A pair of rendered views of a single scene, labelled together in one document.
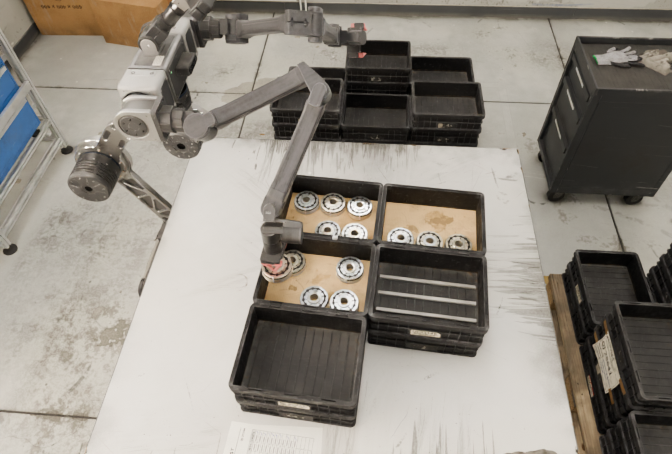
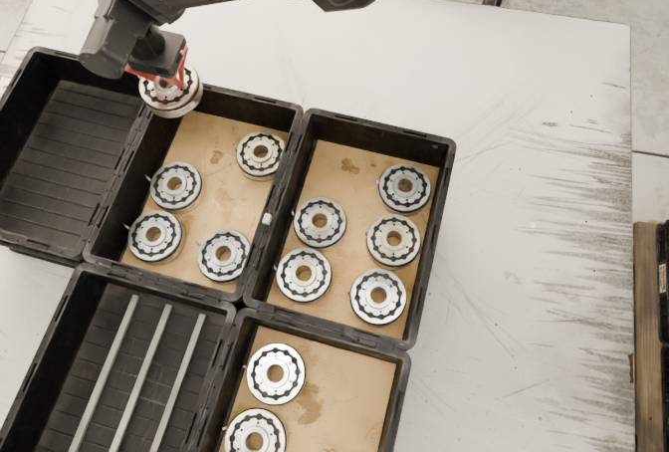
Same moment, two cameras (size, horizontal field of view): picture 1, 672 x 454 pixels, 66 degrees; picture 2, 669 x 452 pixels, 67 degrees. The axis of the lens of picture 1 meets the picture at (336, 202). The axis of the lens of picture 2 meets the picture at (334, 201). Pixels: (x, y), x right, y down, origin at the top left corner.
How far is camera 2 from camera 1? 150 cm
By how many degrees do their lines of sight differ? 47
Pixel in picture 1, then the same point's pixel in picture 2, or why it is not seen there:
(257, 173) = (531, 126)
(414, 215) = (348, 425)
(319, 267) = (249, 204)
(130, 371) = not seen: outside the picture
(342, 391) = (15, 220)
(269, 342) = (127, 119)
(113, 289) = not seen: hidden behind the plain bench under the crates
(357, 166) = (553, 331)
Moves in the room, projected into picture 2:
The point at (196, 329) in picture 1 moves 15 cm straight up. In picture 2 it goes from (219, 48) to (204, 6)
